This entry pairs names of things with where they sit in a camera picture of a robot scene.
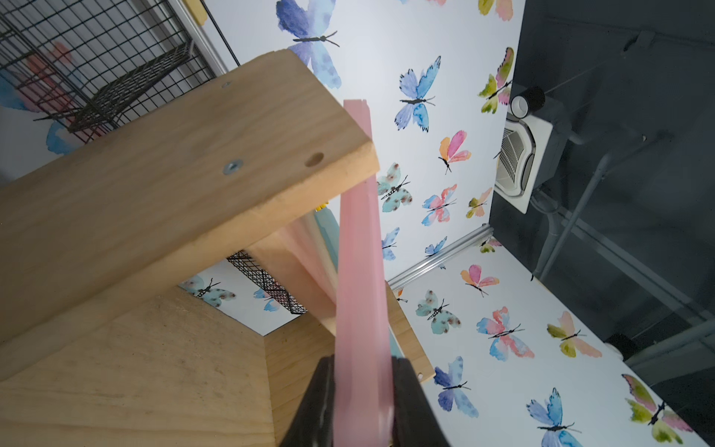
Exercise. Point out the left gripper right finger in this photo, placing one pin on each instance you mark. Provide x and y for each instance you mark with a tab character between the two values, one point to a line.
415	424

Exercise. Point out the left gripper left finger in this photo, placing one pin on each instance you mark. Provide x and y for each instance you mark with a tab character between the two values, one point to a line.
312	425

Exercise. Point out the pink pencil case top shelf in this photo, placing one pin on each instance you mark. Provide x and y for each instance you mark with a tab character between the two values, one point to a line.
364	398

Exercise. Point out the wooden two-tier shelf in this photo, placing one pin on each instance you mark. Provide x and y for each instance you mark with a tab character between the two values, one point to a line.
101	342

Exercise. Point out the ceiling air conditioner unit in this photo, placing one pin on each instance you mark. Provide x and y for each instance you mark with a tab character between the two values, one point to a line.
536	131

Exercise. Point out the black wire basket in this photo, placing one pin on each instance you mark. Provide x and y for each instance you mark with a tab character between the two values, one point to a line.
74	71

